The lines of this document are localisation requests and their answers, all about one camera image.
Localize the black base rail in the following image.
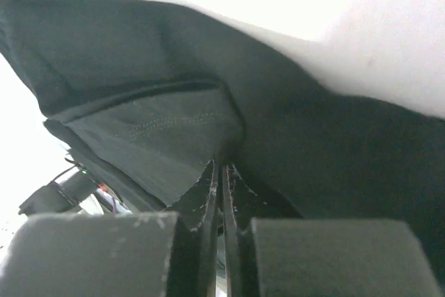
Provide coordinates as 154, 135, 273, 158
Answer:
17, 147, 140, 218

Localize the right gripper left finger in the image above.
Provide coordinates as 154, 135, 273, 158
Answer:
1, 161, 218, 296

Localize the black t-shirt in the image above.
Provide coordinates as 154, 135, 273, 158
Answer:
1, 0, 444, 282

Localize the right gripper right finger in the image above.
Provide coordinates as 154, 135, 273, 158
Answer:
221, 164, 442, 296

